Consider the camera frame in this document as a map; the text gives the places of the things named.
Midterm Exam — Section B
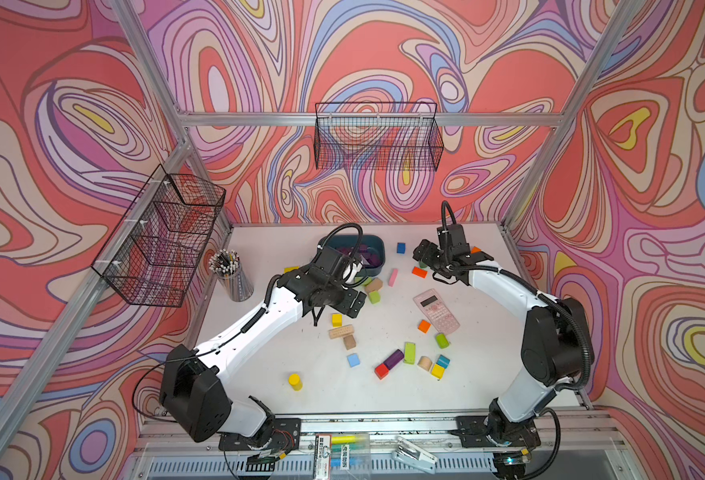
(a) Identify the purple wooden brick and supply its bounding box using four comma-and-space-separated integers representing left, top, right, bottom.
363, 254, 382, 268

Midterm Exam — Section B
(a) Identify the purple long brick front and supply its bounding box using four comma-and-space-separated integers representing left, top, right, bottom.
383, 349, 404, 370

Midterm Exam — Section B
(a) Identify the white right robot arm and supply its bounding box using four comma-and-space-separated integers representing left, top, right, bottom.
413, 224, 594, 423

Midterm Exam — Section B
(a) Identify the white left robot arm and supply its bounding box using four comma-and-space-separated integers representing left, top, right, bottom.
160, 246, 366, 443

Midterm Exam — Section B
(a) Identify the teal plastic storage bin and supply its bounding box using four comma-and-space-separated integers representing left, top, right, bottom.
328, 234, 385, 277

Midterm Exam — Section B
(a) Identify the natural wood long block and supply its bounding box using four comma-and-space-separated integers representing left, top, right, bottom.
328, 325, 354, 339

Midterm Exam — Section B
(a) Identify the natural wood block rear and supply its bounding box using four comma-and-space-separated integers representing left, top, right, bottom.
364, 278, 383, 293

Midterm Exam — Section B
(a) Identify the pink calculator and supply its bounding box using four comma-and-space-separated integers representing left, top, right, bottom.
413, 289, 460, 335

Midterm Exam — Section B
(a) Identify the pink long wooden block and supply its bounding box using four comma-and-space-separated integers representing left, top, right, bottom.
387, 268, 398, 287

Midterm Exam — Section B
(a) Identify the natural wood small block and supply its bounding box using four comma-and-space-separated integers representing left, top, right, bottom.
342, 335, 356, 350

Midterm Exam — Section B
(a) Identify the orange small block centre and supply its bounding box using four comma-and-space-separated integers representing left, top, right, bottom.
417, 320, 431, 333

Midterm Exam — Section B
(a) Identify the green cylinder near calculator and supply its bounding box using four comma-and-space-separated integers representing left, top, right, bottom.
435, 333, 450, 349

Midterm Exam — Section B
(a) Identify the light blue wooden cube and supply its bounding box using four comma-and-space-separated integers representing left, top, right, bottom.
348, 353, 360, 368

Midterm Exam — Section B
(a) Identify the pen holder cup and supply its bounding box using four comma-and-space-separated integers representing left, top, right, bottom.
208, 249, 254, 302

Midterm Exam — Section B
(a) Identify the yellow wooden cylinder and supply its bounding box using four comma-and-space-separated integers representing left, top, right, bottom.
288, 373, 304, 391

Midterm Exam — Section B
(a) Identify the light green rectangular block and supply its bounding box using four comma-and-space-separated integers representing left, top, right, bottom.
403, 342, 416, 365

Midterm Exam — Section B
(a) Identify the teal small cube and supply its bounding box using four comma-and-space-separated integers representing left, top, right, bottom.
437, 355, 450, 369

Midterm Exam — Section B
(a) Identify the red wooden cube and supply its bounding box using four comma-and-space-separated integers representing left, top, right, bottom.
374, 363, 390, 380

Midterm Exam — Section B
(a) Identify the natural wood cylinder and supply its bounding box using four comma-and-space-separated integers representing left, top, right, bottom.
417, 356, 432, 371

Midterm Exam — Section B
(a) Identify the yellow small cube front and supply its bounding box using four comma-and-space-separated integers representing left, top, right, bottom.
430, 364, 445, 380

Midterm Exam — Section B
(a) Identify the marker box front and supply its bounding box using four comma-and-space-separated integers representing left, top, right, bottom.
312, 433, 372, 480

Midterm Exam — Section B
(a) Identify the clear plastic stapler front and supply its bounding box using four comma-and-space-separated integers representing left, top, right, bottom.
391, 436, 438, 474

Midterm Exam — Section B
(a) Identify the black wire basket back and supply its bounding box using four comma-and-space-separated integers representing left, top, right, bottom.
314, 100, 444, 172

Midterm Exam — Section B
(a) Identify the black wire basket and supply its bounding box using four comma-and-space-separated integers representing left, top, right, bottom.
314, 100, 444, 172
92, 166, 226, 308

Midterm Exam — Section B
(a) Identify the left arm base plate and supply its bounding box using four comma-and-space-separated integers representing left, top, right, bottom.
218, 417, 302, 454

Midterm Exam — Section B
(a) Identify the black wire basket left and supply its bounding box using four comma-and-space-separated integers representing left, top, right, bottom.
92, 166, 226, 308

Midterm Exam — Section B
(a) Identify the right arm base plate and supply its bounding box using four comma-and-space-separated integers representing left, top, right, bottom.
450, 414, 541, 450

